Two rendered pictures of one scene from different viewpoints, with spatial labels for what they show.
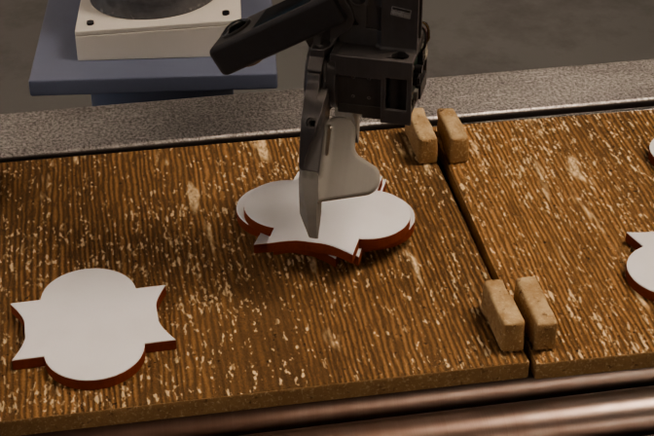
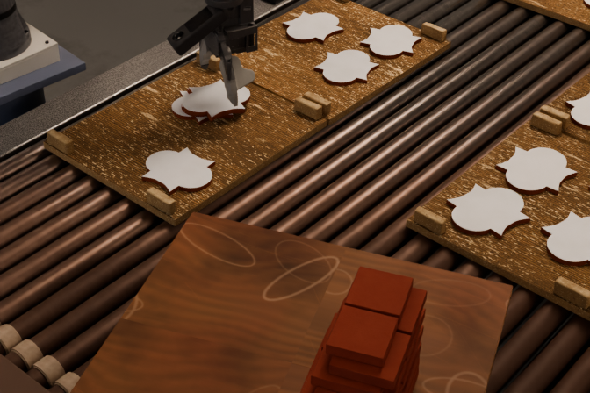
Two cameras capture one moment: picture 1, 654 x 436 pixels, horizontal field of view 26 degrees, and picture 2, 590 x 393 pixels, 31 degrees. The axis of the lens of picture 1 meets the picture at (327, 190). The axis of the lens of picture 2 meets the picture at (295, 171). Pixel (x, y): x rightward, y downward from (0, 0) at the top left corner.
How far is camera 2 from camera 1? 122 cm
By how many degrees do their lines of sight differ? 33
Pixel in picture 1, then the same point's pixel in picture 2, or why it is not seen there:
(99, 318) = (180, 167)
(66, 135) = (53, 117)
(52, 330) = (169, 177)
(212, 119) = (105, 88)
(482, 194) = not seen: hidden behind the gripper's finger
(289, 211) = (205, 103)
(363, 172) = (248, 74)
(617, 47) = (45, 8)
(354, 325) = (262, 132)
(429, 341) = (291, 126)
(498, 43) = not seen: outside the picture
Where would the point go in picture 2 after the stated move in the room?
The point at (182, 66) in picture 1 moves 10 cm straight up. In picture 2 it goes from (39, 75) to (32, 33)
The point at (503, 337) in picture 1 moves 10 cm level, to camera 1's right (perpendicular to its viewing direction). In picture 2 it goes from (316, 114) to (355, 96)
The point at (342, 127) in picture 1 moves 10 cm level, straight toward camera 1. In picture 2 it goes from (234, 60) to (268, 82)
